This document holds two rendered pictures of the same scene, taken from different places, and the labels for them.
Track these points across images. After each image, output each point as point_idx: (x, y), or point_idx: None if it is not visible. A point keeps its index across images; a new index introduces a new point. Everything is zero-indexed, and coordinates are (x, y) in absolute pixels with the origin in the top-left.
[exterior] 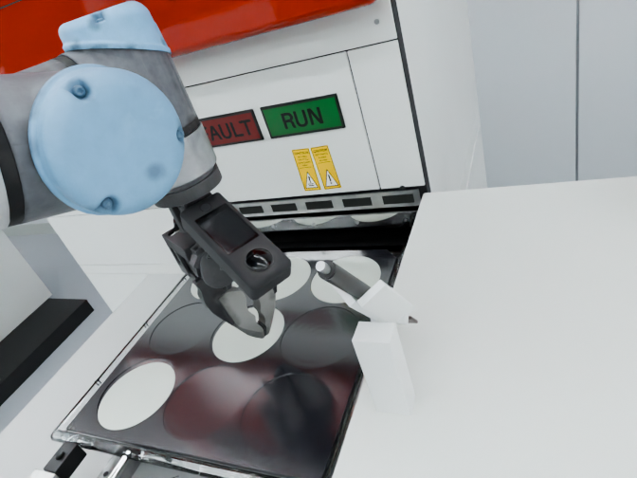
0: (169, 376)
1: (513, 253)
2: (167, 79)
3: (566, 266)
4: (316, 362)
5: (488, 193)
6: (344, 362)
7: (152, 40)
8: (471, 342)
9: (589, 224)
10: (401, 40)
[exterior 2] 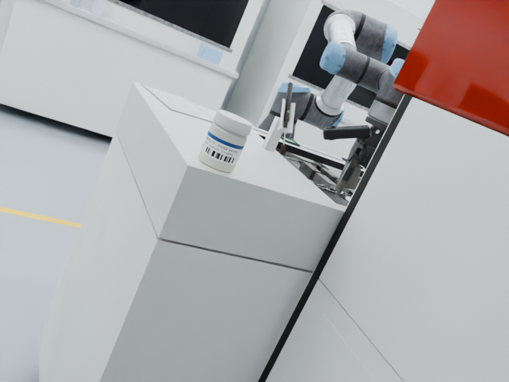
0: None
1: (269, 169)
2: (385, 81)
3: (246, 159)
4: None
5: (307, 197)
6: None
7: (392, 70)
8: (260, 152)
9: (248, 168)
10: (395, 121)
